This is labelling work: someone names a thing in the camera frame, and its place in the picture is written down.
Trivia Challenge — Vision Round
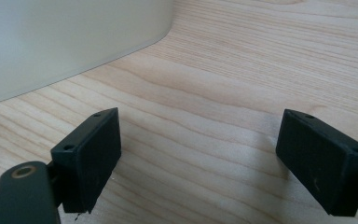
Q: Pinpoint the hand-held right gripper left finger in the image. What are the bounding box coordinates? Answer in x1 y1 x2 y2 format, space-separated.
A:
49 107 122 215

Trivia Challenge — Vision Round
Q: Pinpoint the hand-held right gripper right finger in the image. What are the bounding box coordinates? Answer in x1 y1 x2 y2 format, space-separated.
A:
275 108 358 217

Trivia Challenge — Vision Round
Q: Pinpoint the white square plastic bin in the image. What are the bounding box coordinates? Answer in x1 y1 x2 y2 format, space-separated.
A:
0 0 174 105

